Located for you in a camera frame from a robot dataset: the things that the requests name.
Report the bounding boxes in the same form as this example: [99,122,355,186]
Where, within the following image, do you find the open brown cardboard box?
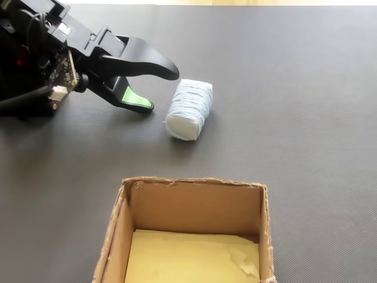
[93,176,275,283]

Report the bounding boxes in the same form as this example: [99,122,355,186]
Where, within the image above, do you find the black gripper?
[46,0,180,115]

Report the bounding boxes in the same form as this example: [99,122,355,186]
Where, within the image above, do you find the light blue yarn-wrapped block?
[163,78,214,142]

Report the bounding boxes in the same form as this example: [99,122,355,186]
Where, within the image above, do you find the yellow paper box liner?
[125,229,262,283]

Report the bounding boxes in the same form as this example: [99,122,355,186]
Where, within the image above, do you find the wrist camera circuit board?
[44,49,89,111]

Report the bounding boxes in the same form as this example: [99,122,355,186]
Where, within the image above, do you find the black camera cable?
[0,87,51,110]

